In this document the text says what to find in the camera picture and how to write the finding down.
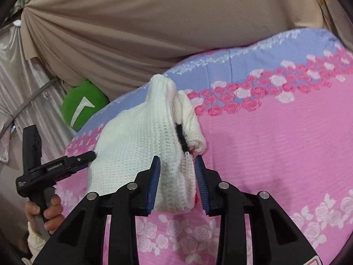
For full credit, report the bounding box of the beige draped cloth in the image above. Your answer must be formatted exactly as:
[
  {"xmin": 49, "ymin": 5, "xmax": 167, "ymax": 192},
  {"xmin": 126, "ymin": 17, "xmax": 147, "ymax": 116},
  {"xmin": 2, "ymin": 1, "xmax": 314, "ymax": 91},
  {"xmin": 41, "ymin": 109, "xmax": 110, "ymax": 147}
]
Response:
[{"xmin": 21, "ymin": 0, "xmax": 331, "ymax": 102}]

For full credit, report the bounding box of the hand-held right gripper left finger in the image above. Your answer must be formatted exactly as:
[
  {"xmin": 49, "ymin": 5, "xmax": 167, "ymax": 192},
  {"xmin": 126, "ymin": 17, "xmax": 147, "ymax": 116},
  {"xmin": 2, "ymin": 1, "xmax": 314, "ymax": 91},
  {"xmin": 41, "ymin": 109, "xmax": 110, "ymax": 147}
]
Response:
[{"xmin": 32, "ymin": 155, "xmax": 161, "ymax": 265}]

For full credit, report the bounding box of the beige floral curtain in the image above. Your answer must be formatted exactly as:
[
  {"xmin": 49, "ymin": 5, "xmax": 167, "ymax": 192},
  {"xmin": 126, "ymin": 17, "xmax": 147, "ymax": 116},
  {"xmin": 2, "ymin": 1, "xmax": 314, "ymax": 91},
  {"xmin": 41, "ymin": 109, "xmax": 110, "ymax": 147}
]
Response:
[{"xmin": 309, "ymin": 0, "xmax": 353, "ymax": 51}]

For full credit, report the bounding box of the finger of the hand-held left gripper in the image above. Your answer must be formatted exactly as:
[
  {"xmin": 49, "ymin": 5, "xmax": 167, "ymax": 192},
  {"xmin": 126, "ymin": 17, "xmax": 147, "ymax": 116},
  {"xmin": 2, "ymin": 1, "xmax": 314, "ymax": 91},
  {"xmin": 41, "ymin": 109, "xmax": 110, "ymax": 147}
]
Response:
[{"xmin": 41, "ymin": 151, "xmax": 97, "ymax": 184}]

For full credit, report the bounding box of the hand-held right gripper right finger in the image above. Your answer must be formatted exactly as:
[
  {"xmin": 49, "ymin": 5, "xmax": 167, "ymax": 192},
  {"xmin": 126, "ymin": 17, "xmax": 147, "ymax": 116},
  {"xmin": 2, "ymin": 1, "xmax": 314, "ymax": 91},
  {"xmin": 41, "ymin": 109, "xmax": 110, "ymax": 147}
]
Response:
[{"xmin": 194, "ymin": 155, "xmax": 322, "ymax": 265}]

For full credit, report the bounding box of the pink floral bed sheet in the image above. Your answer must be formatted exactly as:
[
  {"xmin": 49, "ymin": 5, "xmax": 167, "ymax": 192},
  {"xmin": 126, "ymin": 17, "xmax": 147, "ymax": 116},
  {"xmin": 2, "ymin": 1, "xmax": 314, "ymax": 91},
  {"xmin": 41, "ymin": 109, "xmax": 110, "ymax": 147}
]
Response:
[{"xmin": 52, "ymin": 28, "xmax": 353, "ymax": 265}]

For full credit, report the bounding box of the person's left forearm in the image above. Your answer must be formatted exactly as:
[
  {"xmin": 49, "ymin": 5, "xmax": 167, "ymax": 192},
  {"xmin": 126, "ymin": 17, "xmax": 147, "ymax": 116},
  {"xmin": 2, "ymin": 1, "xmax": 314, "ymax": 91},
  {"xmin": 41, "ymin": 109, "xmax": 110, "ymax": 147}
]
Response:
[{"xmin": 26, "ymin": 222, "xmax": 52, "ymax": 263}]

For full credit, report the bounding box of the person's left hand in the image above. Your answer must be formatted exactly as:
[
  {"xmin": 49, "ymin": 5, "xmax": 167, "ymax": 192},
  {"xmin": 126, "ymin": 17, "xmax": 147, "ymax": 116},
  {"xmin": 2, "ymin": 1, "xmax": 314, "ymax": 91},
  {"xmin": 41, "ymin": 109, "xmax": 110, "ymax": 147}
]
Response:
[{"xmin": 25, "ymin": 194, "xmax": 66, "ymax": 235}]

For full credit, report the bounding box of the silver grey curtain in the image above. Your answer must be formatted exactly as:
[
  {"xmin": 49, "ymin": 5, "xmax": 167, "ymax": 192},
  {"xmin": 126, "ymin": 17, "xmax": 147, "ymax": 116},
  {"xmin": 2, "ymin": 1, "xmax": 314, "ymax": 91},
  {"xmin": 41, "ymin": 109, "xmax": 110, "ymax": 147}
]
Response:
[{"xmin": 0, "ymin": 19, "xmax": 75, "ymax": 169}]

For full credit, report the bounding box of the green plush toy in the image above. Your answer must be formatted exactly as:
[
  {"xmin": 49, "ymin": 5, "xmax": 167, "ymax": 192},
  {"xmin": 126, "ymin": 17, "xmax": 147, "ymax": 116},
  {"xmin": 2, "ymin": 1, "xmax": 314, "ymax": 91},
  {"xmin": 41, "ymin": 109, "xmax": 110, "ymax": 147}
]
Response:
[{"xmin": 61, "ymin": 78, "xmax": 109, "ymax": 132}]

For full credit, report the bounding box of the red white navy knit sweater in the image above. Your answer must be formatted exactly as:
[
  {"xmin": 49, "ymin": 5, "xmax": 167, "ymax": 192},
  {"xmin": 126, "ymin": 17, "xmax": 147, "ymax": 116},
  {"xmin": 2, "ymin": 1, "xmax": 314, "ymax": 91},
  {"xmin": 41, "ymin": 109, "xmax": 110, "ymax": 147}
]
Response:
[{"xmin": 86, "ymin": 74, "xmax": 208, "ymax": 215}]

